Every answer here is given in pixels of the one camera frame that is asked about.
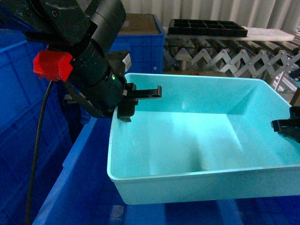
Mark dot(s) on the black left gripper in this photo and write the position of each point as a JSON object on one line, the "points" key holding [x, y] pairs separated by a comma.
{"points": [[98, 85]]}

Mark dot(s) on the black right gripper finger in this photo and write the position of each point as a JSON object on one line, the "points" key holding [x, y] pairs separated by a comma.
{"points": [[287, 128]]}

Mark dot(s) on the teal plastic tray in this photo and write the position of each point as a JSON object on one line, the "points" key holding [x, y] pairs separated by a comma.
{"points": [[206, 138]]}

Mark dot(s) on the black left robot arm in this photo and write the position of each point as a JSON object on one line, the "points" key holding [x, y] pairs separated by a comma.
{"points": [[79, 35]]}

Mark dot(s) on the expandable roller conveyor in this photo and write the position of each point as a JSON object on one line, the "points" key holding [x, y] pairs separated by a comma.
{"points": [[277, 63]]}

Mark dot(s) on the blue crate with cardboard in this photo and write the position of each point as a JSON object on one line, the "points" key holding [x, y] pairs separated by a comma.
{"points": [[144, 37]]}

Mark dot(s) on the black compartment tray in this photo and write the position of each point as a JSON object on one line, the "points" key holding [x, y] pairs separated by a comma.
{"points": [[211, 28]]}

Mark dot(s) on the blue plastic bin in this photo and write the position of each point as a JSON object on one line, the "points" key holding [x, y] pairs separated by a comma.
{"points": [[83, 194]]}

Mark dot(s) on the large blue ribbed crate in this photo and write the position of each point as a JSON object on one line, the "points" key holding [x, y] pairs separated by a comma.
{"points": [[21, 96]]}

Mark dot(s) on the red camera mount block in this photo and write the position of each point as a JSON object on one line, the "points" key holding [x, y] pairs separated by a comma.
{"points": [[53, 65]]}

